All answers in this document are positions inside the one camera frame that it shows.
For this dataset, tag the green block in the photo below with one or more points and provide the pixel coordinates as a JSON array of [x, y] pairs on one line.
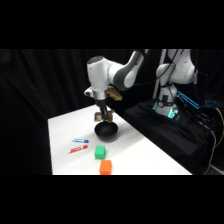
[[100, 152]]

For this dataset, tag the black draped robot stand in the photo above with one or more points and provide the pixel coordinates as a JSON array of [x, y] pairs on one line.
[[166, 136]]

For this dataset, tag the tan wrist camera mount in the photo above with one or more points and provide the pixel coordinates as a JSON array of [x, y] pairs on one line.
[[115, 94]]

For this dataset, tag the blue capped white marker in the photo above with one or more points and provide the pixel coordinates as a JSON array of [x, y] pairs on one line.
[[81, 140]]

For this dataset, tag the black bowl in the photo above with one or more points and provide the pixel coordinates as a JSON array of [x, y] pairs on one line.
[[106, 131]]

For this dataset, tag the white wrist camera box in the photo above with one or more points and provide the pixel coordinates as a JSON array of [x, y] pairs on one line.
[[88, 92]]

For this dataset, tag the red capped white marker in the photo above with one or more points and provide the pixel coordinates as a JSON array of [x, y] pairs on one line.
[[78, 149]]

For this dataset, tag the black curtain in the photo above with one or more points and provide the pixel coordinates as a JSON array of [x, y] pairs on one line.
[[30, 106]]

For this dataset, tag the orange block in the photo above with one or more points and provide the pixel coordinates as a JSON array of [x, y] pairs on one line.
[[106, 167]]

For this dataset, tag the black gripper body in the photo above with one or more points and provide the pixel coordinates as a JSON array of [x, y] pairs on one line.
[[101, 104]]

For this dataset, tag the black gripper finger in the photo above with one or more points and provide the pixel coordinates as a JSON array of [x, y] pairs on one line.
[[108, 116], [101, 114]]

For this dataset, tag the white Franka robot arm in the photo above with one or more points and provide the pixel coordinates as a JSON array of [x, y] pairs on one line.
[[181, 71]]

